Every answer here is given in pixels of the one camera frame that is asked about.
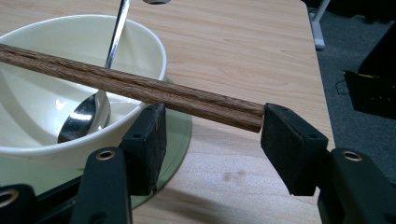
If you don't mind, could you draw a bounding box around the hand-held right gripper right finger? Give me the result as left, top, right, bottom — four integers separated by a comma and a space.
260, 103, 396, 224

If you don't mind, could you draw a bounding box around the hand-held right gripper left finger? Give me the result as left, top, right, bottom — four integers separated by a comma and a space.
69, 103, 168, 224

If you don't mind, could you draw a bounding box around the brown wooden chopstick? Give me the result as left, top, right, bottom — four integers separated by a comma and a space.
0, 42, 266, 121
0, 51, 264, 134

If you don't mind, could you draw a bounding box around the cream ceramic bowl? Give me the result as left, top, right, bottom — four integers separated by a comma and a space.
0, 13, 168, 171

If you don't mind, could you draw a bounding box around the green round plate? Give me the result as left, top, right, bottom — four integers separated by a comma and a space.
0, 77, 193, 210

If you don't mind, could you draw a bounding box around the metal spoon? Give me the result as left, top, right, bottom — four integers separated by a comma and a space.
57, 0, 132, 145

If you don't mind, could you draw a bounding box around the black stand base hazard tape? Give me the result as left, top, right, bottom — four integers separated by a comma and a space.
343, 21, 396, 121

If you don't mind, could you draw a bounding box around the white metal stand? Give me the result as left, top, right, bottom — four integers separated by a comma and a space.
309, 0, 332, 51

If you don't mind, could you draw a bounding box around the grey table grommet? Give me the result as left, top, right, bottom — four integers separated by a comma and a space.
142, 0, 173, 6

